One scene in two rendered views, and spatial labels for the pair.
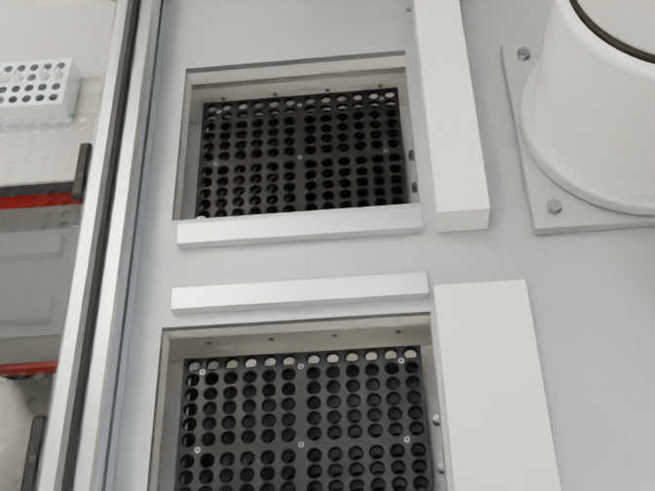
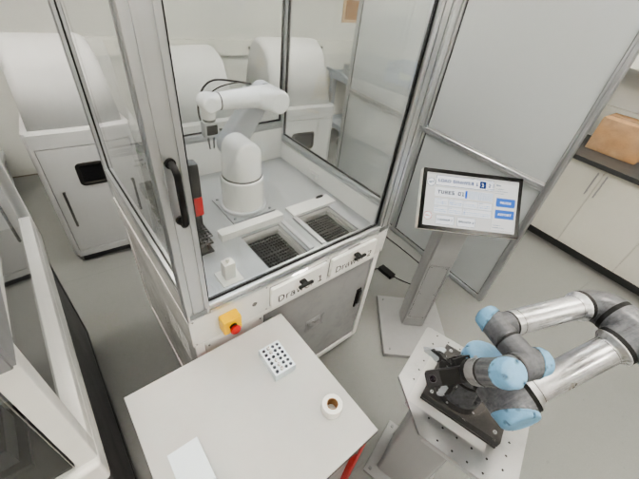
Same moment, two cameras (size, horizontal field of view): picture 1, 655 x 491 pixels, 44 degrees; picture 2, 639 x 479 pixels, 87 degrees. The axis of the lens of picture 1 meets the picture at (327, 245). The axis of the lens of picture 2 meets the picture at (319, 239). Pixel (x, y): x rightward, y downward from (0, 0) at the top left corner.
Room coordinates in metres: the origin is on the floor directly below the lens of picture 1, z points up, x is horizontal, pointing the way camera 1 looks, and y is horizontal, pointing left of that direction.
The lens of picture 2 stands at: (1.30, 0.86, 1.93)
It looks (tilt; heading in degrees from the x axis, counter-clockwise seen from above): 39 degrees down; 218
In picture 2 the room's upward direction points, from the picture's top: 8 degrees clockwise
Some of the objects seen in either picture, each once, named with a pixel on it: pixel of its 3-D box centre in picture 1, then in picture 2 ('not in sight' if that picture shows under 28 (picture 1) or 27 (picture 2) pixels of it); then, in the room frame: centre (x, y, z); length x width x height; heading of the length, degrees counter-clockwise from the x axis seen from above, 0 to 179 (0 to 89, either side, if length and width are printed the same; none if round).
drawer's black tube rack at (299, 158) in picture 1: (303, 174); not in sight; (0.53, 0.01, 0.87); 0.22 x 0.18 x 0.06; 82
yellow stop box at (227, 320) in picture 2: not in sight; (230, 322); (0.89, 0.18, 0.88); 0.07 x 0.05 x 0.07; 172
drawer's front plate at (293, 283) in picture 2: not in sight; (300, 283); (0.56, 0.21, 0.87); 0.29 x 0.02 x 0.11; 172
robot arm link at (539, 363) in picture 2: not in sight; (524, 359); (0.51, 0.99, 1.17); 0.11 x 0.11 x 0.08; 60
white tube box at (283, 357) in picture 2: not in sight; (277, 359); (0.83, 0.37, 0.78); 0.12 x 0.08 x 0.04; 81
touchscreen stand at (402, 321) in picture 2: not in sight; (434, 278); (-0.35, 0.50, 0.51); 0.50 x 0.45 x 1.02; 41
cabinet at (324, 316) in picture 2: not in sight; (254, 284); (0.45, -0.26, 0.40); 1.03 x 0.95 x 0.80; 172
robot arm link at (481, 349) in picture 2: not in sight; (479, 364); (0.43, 0.92, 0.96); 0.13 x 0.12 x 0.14; 60
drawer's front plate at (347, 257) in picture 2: not in sight; (353, 257); (0.25, 0.25, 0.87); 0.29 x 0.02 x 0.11; 172
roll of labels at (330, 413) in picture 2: not in sight; (331, 406); (0.81, 0.63, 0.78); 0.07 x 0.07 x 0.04
